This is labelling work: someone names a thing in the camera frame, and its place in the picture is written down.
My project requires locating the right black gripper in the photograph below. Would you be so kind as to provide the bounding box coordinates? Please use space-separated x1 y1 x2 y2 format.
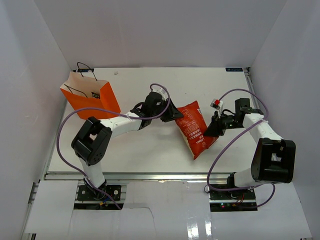
203 111 243 138

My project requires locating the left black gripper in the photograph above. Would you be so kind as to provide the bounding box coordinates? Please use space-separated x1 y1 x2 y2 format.
150 98 184 123

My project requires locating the large red chip bag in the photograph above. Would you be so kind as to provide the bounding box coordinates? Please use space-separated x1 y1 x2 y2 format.
175 100 218 160

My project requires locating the purple brown snack wrapper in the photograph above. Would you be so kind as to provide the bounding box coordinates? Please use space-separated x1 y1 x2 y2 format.
91 92 101 99

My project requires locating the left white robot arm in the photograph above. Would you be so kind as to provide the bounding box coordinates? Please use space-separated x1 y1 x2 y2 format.
71 91 184 200

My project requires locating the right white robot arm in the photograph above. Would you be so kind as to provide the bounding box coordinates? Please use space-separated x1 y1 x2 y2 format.
204 98 296 200

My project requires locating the orange paper bag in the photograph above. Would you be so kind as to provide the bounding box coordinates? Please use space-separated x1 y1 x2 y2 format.
60 67 121 120

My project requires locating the blue label sticker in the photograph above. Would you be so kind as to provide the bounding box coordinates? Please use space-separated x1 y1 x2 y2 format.
225 67 243 72

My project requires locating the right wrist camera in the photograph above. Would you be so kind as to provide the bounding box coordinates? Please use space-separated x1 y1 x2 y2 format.
210 99 224 117

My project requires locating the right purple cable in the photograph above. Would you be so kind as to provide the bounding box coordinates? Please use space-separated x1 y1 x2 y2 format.
206 88 276 210

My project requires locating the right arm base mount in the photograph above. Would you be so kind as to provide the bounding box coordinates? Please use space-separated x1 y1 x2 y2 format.
203 185 258 213

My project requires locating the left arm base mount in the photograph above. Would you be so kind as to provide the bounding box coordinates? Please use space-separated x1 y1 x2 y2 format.
74 184 125 211

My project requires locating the aluminium table frame rail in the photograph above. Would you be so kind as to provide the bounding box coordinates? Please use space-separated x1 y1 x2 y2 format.
42 171 266 182

